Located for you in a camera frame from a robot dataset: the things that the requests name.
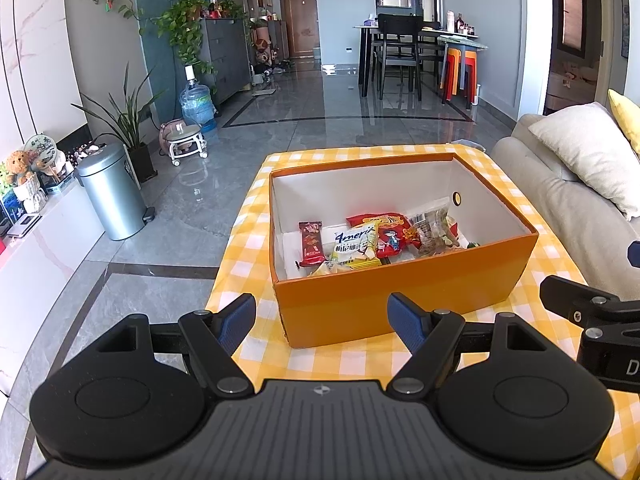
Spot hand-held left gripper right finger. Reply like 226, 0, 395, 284
385, 291, 547, 396

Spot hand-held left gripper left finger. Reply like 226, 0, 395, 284
97, 292, 258, 395

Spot orange cardboard box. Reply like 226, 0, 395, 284
270, 152, 540, 348

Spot red cartoon noodle snack packet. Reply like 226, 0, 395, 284
346, 212, 421, 261

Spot yellow snack packet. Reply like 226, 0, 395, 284
330, 225, 383, 268

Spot clear packet of biscuits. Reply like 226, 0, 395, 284
407, 207, 458, 256

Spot pale green snack packet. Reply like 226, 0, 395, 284
310, 259, 351, 277

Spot dark red snack bar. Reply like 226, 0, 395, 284
298, 221, 326, 267

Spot beige sofa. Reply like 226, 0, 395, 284
490, 112, 640, 301

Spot yellow checkered tablecloth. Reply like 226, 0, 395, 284
205, 142, 640, 480

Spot white pillow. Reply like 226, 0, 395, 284
528, 102, 640, 221

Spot yellow pillow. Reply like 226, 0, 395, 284
607, 89, 640, 156

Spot grey metal pedal bin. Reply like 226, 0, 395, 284
75, 142, 156, 242

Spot white wheeled stool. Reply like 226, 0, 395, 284
160, 119, 207, 167

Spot blue water bottle with pump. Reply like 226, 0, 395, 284
180, 65, 218, 133

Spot tall leafy potted plant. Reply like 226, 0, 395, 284
72, 62, 166, 183

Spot stack of orange stools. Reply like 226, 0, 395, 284
442, 47, 478, 106

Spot round paper fan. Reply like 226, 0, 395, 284
25, 134, 58, 166

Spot grey sideboard cabinet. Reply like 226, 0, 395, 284
200, 17, 251, 106

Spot brown teddy bear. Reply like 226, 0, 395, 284
5, 150, 36, 186

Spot dining table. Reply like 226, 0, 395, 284
354, 25, 488, 98

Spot black dining chair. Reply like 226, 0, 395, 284
375, 14, 423, 101

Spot trailing plant on cabinet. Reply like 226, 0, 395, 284
155, 0, 216, 76

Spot brown wooden door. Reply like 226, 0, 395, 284
281, 0, 318, 58

